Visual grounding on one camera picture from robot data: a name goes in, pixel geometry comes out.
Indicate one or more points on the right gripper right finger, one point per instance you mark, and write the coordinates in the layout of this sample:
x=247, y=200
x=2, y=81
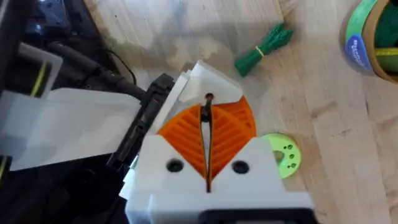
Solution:
x=248, y=174

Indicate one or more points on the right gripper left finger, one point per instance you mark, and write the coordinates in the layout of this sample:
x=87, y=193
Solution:
x=174, y=149

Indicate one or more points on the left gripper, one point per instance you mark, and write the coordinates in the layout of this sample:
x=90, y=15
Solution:
x=143, y=121

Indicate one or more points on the green disc with holes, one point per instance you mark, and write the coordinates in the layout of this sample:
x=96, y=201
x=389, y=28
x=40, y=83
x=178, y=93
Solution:
x=287, y=155

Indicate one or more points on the green toy asparagus bundle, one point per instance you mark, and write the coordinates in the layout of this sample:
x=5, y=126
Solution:
x=264, y=49

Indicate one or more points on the toy tub with green band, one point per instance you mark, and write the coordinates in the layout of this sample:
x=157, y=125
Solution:
x=370, y=37

